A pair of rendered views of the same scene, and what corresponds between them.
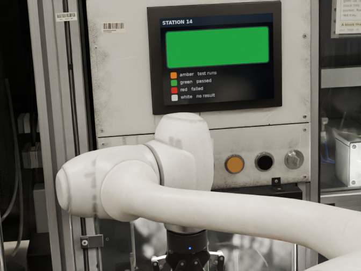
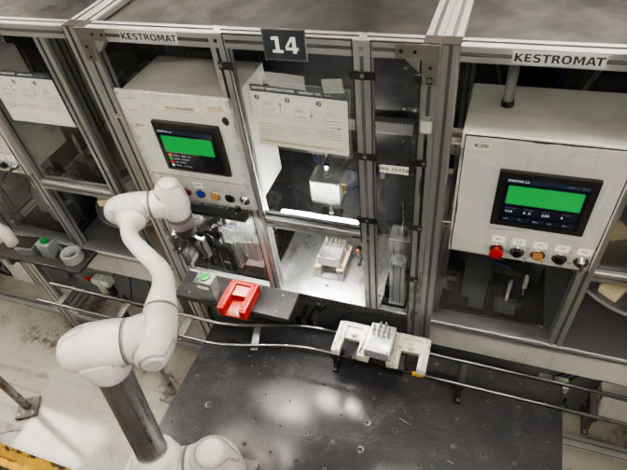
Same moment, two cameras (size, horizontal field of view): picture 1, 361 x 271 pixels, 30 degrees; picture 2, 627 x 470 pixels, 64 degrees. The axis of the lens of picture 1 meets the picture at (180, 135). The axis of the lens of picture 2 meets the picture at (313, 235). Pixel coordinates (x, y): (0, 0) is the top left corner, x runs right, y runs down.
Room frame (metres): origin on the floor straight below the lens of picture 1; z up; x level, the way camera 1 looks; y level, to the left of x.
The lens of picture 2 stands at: (0.22, -1.13, 2.59)
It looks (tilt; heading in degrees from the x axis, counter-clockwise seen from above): 45 degrees down; 31
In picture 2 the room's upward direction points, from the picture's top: 8 degrees counter-clockwise
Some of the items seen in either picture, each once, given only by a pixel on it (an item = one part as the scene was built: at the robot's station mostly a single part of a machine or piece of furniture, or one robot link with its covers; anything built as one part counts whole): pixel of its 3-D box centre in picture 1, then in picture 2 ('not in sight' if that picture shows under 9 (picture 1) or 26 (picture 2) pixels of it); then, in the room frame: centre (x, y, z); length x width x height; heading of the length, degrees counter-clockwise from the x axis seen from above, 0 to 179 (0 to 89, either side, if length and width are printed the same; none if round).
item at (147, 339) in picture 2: not in sight; (152, 338); (0.68, -0.29, 1.44); 0.18 x 0.14 x 0.13; 31
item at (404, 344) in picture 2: not in sight; (381, 350); (1.22, -0.76, 0.84); 0.36 x 0.14 x 0.10; 97
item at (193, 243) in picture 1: (187, 250); (187, 233); (1.17, 0.00, 1.29); 0.08 x 0.07 x 0.09; 97
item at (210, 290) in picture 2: not in sight; (208, 284); (1.17, 0.00, 0.97); 0.08 x 0.08 x 0.12; 7
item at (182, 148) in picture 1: (178, 156); (169, 198); (1.16, 0.01, 1.47); 0.13 x 0.11 x 0.16; 121
